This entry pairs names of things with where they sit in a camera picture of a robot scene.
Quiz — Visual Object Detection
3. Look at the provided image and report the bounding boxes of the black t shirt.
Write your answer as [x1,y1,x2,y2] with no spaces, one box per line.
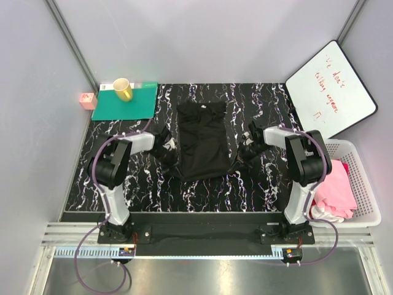
[168,101,232,182]

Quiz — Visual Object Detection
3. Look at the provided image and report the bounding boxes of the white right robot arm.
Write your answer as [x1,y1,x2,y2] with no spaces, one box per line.
[231,122,332,242]

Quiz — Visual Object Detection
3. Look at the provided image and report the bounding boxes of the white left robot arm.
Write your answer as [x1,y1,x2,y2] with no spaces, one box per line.
[87,127,178,244]

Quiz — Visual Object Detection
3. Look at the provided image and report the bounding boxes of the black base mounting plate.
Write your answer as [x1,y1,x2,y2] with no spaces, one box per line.
[97,211,316,256]

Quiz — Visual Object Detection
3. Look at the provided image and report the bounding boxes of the green book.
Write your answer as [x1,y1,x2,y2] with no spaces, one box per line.
[91,82,158,121]

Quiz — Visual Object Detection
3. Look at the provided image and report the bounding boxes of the whiteboard with red writing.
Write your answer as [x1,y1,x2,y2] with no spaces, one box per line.
[286,40,378,139]

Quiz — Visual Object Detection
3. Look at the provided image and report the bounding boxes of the yellow cup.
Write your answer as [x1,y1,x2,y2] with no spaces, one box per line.
[112,78,133,102]

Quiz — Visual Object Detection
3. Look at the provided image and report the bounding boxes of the pink t shirt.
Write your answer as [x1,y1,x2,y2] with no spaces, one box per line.
[311,160,357,221]

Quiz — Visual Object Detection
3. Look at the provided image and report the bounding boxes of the pink cube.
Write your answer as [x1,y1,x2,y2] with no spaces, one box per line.
[79,93,97,111]

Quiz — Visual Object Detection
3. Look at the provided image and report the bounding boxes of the white t shirt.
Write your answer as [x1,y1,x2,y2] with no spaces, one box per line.
[310,205,344,223]

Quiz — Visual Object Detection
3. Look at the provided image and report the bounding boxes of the white plastic laundry basket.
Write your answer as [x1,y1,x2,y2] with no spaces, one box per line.
[325,139,381,228]

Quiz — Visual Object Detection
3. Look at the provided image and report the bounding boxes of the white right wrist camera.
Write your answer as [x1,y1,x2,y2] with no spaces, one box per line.
[242,132,253,146]

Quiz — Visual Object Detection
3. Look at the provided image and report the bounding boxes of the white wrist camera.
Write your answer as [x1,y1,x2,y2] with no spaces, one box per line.
[163,138,176,151]
[242,132,253,146]

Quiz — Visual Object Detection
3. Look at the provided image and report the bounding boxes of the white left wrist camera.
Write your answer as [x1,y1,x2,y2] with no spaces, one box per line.
[163,138,176,151]

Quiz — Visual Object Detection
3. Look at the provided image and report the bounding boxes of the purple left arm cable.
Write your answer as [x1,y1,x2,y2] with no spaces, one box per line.
[73,118,154,294]

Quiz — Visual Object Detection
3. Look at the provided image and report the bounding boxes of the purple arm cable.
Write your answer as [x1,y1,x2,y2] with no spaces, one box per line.
[73,118,154,294]
[254,125,340,267]

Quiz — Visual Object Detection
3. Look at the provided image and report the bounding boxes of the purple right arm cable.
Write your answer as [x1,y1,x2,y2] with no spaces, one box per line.
[254,125,340,267]

